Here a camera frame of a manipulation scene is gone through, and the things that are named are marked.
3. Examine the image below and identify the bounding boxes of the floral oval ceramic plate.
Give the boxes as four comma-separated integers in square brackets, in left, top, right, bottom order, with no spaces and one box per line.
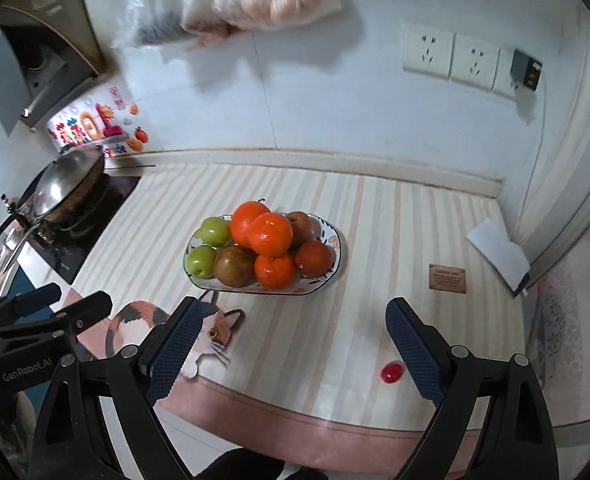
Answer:
[183,212,346,297]

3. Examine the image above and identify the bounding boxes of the large orange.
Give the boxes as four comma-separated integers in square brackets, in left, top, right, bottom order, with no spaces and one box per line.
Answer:
[230,201,272,250]

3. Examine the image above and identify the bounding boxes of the black charger plug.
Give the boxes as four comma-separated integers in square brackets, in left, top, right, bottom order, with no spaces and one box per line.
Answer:
[510,49,543,92]

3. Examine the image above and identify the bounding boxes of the steel wok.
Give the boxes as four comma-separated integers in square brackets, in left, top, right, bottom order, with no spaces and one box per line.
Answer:
[0,145,106,271]

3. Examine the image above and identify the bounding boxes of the frosted glass sliding door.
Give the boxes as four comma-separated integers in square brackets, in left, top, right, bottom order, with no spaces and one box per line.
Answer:
[522,0,590,441]

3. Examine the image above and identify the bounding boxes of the striped tablecloth with cat print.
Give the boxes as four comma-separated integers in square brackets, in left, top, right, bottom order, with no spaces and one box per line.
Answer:
[72,162,541,471]

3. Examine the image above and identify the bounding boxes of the brown card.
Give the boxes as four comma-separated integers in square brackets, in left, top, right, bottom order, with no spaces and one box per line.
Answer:
[429,263,467,292]

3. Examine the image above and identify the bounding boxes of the colourful wall stickers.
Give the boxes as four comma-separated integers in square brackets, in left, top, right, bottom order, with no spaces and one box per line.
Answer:
[47,85,151,158]

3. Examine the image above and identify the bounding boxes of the small tangerine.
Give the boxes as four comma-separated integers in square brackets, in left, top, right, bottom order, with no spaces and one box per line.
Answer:
[254,252,297,289]
[246,212,294,257]

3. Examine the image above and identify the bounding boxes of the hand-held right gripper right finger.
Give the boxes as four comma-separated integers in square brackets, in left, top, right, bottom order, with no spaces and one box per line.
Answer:
[385,297,558,480]

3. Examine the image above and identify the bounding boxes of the dark red-orange fruit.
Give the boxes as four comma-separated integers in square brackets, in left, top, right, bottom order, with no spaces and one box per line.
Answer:
[294,240,337,278]

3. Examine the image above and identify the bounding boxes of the reddish brown apple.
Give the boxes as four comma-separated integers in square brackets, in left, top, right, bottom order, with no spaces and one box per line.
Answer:
[212,246,258,288]

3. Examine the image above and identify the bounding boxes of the black range hood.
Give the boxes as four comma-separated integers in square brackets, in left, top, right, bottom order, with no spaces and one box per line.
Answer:
[0,0,108,136]

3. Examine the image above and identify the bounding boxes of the white wall socket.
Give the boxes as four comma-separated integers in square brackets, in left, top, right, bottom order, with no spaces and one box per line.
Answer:
[449,32,501,92]
[401,22,456,80]
[492,47,526,98]

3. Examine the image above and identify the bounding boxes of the white charging cable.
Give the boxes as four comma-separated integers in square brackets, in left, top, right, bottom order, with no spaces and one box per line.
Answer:
[518,87,548,243]

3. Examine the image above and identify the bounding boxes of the green apple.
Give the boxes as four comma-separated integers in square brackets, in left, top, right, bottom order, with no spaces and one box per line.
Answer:
[197,216,233,248]
[185,245,219,279]

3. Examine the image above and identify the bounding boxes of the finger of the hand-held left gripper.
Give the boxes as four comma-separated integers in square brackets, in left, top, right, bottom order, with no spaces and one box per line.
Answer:
[0,291,113,353]
[0,282,62,333]

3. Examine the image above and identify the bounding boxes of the plastic bag with dark contents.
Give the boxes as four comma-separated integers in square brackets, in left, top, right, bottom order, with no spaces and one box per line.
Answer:
[110,0,196,51]

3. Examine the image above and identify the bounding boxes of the plastic bag with pink contents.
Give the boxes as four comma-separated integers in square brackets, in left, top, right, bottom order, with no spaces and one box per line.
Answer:
[180,0,248,53]

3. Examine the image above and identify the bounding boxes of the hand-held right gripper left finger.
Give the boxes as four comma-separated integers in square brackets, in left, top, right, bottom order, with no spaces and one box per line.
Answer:
[27,296,205,480]

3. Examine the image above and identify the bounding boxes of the black glass cooktop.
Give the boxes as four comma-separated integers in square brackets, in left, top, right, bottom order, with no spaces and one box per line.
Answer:
[5,172,143,285]

